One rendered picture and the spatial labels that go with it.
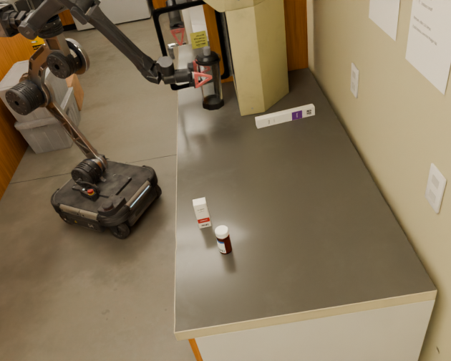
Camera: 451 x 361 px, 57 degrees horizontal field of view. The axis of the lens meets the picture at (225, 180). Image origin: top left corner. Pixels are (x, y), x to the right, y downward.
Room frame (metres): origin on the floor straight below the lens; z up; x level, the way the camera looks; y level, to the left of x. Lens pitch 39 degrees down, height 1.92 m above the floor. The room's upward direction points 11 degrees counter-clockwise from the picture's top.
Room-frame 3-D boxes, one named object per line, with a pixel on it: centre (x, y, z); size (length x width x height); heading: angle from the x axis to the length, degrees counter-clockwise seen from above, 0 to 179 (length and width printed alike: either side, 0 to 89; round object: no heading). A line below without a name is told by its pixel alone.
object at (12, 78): (3.53, 1.47, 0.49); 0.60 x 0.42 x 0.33; 178
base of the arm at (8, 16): (1.96, 0.77, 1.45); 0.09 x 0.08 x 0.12; 147
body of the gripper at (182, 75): (1.68, 0.09, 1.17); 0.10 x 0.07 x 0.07; 178
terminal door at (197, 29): (1.95, 0.03, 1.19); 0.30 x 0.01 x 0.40; 94
